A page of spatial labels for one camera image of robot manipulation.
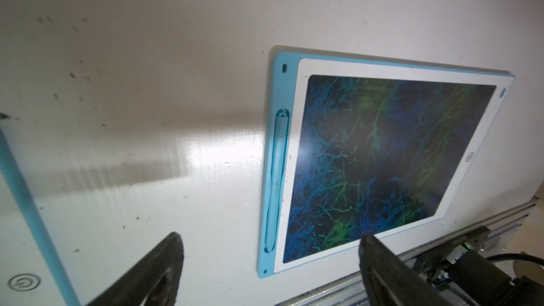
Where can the left blue writing tablet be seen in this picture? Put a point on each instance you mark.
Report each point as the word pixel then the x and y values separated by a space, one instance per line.
pixel 31 270

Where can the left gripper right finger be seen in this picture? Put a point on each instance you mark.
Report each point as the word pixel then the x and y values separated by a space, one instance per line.
pixel 388 280

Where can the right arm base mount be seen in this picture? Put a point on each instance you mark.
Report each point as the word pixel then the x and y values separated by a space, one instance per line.
pixel 475 279

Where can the right blue writing tablet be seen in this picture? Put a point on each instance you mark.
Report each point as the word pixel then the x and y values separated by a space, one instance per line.
pixel 373 146

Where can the blue writing tablet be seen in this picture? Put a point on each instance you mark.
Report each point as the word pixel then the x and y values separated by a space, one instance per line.
pixel 31 270
pixel 373 146

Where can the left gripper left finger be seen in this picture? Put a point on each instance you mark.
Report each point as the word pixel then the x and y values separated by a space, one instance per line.
pixel 154 280

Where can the blue stylus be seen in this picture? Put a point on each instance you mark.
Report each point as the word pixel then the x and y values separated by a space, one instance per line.
pixel 278 147

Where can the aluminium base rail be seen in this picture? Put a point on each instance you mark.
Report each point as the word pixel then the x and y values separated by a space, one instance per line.
pixel 490 237

